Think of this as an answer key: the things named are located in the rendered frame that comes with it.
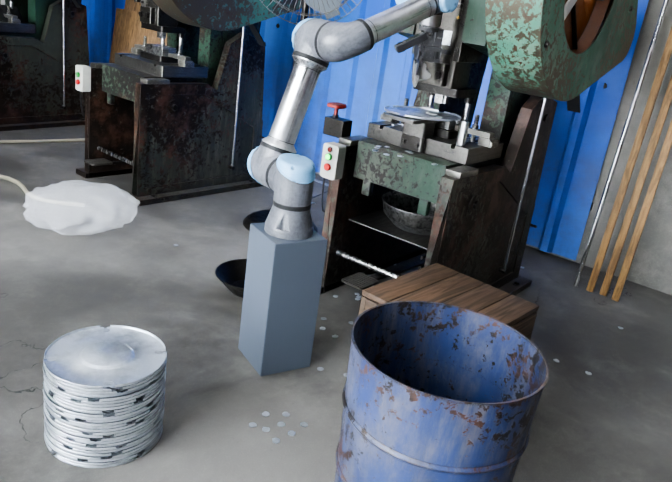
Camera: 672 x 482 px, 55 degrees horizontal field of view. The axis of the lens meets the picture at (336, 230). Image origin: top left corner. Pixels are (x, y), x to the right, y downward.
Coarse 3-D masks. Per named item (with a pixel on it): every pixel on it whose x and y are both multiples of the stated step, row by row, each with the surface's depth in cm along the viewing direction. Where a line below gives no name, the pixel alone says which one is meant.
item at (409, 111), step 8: (392, 112) 234; (400, 112) 238; (408, 112) 239; (416, 112) 239; (424, 112) 241; (432, 112) 244; (448, 112) 250; (432, 120) 228; (440, 120) 229; (448, 120) 230; (456, 120) 235
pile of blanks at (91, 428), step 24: (48, 384) 152; (144, 384) 154; (48, 408) 154; (72, 408) 150; (96, 408) 150; (120, 408) 152; (144, 408) 157; (48, 432) 159; (72, 432) 152; (96, 432) 153; (120, 432) 154; (144, 432) 160; (72, 456) 154; (96, 456) 154; (120, 456) 157
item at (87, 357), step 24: (72, 336) 167; (96, 336) 169; (120, 336) 170; (144, 336) 172; (72, 360) 157; (96, 360) 157; (120, 360) 159; (144, 360) 161; (72, 384) 148; (96, 384) 149; (120, 384) 150
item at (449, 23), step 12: (456, 12) 230; (444, 24) 234; (456, 24) 231; (444, 36) 235; (456, 36) 232; (444, 48) 236; (444, 60) 237; (432, 72) 237; (444, 72) 235; (456, 72) 236; (468, 72) 244; (432, 84) 238; (444, 84) 237; (456, 84) 239
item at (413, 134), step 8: (400, 120) 228; (408, 120) 226; (416, 120) 227; (424, 120) 230; (408, 128) 241; (416, 128) 238; (424, 128) 237; (432, 128) 240; (408, 136) 241; (416, 136) 239; (424, 136) 238; (432, 136) 242; (400, 144) 244; (408, 144) 242; (416, 144) 239; (424, 144) 239
